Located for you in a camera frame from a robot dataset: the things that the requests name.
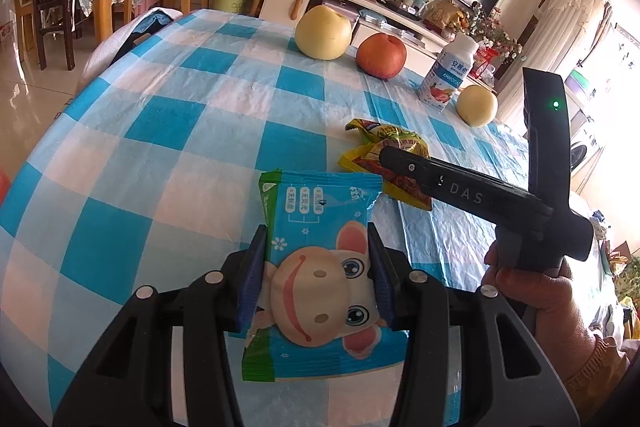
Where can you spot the blue cartoon snack bag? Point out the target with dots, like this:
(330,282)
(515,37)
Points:
(316,315)

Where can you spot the person right hand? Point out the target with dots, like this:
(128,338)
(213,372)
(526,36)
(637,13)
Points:
(559,329)

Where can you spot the white standing air conditioner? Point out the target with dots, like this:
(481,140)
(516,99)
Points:
(562,25)

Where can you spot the washing machine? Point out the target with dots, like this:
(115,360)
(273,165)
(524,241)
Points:
(581,153)

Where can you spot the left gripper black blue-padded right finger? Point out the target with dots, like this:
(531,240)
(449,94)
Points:
(506,380)

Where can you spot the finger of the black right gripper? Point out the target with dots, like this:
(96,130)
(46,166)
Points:
(474,192)

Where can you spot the pink trash bucket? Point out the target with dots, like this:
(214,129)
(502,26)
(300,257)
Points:
(5,185)

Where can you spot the white tv cabinet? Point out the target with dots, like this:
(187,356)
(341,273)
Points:
(368,17)

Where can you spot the green small bin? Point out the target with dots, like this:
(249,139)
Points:
(229,6)

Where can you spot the large yellow pear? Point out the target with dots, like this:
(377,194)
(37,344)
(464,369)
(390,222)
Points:
(323,34)

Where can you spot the yellow snack wrapper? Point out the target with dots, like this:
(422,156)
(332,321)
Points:
(383,148)

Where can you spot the red apple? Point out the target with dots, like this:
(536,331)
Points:
(382,56)

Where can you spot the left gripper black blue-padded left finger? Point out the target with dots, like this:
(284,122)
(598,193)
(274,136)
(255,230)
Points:
(126,378)

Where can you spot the white yogurt bottle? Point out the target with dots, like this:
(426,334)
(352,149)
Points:
(452,65)

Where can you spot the small yellow pear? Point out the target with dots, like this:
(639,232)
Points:
(476,106)

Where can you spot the pink storage box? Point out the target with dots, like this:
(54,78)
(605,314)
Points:
(345,8)

